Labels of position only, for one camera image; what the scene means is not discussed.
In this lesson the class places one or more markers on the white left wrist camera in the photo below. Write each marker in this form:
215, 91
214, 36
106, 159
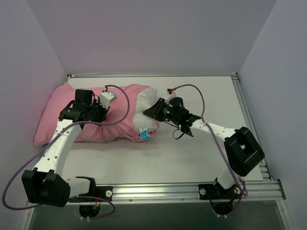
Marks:
106, 98

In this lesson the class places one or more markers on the aluminium right side rail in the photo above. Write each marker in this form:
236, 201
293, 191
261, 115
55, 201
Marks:
249, 122

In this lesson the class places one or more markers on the aluminium back rail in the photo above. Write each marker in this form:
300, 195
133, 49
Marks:
126, 75

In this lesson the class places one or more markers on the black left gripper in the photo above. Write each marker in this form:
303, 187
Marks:
101, 114

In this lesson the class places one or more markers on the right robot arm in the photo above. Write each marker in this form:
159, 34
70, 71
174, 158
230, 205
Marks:
242, 151

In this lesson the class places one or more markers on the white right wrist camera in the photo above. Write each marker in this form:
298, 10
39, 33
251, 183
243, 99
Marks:
171, 96

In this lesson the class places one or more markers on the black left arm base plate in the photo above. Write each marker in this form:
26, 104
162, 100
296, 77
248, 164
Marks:
103, 192

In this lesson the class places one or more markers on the blue white pillow tag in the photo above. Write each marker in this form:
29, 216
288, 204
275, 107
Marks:
145, 134

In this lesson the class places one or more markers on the pink pillowcase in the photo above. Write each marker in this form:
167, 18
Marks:
123, 120

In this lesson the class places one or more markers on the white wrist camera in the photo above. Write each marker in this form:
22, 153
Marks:
171, 96
106, 98

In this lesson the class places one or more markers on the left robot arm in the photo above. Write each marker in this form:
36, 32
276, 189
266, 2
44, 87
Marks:
44, 184

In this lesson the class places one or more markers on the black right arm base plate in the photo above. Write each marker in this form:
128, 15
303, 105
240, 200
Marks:
217, 192

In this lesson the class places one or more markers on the grey front metal panel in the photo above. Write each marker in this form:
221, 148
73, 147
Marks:
176, 216

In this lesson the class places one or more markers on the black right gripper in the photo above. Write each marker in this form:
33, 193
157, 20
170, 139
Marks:
159, 109

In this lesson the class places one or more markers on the aluminium front rail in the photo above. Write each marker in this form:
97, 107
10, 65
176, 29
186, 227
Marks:
188, 192

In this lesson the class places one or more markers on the aluminium rail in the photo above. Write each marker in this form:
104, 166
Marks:
126, 75
188, 192
249, 122

